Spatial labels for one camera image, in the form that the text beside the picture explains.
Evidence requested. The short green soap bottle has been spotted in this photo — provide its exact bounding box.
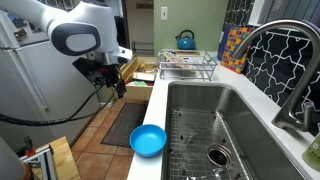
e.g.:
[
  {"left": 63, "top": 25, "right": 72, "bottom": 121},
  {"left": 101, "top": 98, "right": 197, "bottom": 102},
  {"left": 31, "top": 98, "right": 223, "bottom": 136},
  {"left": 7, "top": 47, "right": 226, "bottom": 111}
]
[{"left": 301, "top": 131, "right": 320, "bottom": 173}]

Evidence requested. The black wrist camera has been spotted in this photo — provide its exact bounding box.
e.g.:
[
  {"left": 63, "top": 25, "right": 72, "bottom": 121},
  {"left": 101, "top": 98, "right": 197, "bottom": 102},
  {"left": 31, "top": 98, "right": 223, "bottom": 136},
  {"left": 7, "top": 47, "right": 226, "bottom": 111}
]
[{"left": 72, "top": 57, "right": 101, "bottom": 85}]

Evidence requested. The wooden cutting board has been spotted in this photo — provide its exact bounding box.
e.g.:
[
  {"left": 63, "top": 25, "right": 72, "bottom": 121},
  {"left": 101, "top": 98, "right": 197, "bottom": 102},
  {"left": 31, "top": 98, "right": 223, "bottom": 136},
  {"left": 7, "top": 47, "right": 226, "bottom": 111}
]
[{"left": 172, "top": 49, "right": 202, "bottom": 57}]

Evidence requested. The white light switch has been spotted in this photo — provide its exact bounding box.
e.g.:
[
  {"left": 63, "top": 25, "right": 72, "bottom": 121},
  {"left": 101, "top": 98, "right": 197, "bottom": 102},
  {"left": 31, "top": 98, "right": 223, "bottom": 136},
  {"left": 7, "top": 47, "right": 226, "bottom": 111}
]
[{"left": 160, "top": 6, "right": 169, "bottom": 21}]

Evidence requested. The blue cutting board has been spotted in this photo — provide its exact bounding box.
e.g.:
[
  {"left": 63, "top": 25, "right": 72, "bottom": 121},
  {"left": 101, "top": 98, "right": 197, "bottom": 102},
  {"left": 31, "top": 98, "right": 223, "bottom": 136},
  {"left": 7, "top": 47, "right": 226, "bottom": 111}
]
[{"left": 217, "top": 23, "right": 234, "bottom": 61}]

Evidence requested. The kitchen window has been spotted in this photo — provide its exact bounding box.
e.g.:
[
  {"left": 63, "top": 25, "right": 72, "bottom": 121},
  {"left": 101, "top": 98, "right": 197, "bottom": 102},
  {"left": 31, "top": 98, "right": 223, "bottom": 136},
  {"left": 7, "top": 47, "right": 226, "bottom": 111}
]
[{"left": 248, "top": 0, "right": 320, "bottom": 27}]

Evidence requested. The white refrigerator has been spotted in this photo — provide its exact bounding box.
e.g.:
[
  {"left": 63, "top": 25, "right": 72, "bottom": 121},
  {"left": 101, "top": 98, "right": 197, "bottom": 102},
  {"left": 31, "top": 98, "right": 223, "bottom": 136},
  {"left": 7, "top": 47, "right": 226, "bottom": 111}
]
[{"left": 0, "top": 9, "right": 102, "bottom": 152}]

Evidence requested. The red clamp handle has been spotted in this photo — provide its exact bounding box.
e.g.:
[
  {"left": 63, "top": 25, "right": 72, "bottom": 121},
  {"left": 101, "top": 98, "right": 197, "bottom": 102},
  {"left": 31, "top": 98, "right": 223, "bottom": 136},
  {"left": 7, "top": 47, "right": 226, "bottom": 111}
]
[{"left": 23, "top": 135, "right": 37, "bottom": 158}]

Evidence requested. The blue plastic bowl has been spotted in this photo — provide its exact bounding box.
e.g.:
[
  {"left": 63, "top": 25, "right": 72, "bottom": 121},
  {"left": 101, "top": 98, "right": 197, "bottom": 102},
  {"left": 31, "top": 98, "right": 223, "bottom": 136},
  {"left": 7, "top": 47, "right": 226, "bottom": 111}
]
[{"left": 129, "top": 123, "right": 168, "bottom": 158}]

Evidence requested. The plywood board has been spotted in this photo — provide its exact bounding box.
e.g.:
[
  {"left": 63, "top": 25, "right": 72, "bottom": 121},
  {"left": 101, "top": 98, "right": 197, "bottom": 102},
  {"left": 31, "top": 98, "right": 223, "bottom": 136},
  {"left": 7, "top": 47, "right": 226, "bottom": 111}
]
[{"left": 31, "top": 135, "right": 82, "bottom": 180}]

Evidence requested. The aluminium extrusion frame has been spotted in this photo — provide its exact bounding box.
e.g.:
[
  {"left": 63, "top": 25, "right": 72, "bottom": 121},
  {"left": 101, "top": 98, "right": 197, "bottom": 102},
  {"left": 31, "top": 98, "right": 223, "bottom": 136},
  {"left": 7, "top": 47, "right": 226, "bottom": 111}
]
[{"left": 19, "top": 144, "right": 58, "bottom": 180}]

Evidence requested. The stainless steel sink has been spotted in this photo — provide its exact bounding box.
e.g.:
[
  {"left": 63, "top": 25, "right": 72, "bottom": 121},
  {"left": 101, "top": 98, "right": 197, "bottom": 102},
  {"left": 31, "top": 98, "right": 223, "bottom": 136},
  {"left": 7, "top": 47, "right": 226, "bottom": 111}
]
[{"left": 160, "top": 80, "right": 306, "bottom": 180}]

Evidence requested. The teal kettle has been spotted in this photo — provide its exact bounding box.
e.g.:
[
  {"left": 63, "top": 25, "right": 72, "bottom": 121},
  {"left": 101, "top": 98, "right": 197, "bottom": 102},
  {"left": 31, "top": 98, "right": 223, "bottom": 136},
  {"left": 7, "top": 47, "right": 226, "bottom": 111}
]
[{"left": 175, "top": 29, "right": 197, "bottom": 51}]

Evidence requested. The dark floor mat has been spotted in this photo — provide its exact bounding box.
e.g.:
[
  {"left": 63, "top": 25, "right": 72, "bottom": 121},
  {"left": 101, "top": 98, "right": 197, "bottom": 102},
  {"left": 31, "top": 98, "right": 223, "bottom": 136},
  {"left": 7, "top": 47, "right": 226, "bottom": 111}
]
[{"left": 100, "top": 102, "right": 149, "bottom": 148}]

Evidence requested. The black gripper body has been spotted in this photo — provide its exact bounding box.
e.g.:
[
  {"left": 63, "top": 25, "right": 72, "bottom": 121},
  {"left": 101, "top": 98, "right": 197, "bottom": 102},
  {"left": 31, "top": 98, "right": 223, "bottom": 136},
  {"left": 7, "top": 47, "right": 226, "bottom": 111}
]
[{"left": 94, "top": 63, "right": 122, "bottom": 89}]

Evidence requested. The open wooden drawer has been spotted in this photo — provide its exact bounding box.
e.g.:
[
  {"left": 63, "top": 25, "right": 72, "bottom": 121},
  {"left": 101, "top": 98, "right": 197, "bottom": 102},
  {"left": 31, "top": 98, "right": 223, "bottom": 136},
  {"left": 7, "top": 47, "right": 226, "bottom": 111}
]
[{"left": 111, "top": 54, "right": 160, "bottom": 102}]

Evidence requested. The colourful checkered board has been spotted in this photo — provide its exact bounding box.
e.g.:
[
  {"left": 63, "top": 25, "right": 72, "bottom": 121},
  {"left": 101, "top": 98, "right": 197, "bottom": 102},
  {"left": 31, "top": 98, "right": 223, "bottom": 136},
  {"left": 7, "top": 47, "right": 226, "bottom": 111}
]
[{"left": 219, "top": 26, "right": 254, "bottom": 75}]

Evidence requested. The wire sink grid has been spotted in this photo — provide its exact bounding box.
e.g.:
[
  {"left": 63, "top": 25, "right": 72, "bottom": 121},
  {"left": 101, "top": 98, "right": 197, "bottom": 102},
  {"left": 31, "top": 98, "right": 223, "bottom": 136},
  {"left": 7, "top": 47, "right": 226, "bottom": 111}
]
[{"left": 167, "top": 108, "right": 255, "bottom": 180}]

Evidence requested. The round sink drain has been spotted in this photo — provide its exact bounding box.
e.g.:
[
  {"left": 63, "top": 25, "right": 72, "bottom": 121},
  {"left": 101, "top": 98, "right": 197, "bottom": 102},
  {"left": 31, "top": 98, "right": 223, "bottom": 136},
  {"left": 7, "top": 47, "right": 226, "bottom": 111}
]
[{"left": 206, "top": 143, "right": 233, "bottom": 167}]

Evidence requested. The metal dish rack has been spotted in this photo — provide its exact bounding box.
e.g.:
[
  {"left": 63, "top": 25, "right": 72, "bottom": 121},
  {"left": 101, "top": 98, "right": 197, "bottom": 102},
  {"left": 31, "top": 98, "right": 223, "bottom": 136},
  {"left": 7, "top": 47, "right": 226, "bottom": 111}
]
[{"left": 157, "top": 49, "right": 219, "bottom": 82}]

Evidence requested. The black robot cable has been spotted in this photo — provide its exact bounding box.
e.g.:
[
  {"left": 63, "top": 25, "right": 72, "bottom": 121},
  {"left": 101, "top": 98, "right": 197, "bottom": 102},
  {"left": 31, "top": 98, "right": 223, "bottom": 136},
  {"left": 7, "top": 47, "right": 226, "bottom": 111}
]
[{"left": 0, "top": 83, "right": 118, "bottom": 128}]

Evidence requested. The brushed steel faucet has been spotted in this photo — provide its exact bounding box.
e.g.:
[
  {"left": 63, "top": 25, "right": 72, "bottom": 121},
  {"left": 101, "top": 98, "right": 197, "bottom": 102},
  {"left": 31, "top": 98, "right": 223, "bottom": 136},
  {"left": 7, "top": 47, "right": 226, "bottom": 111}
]
[{"left": 231, "top": 18, "right": 320, "bottom": 133}]

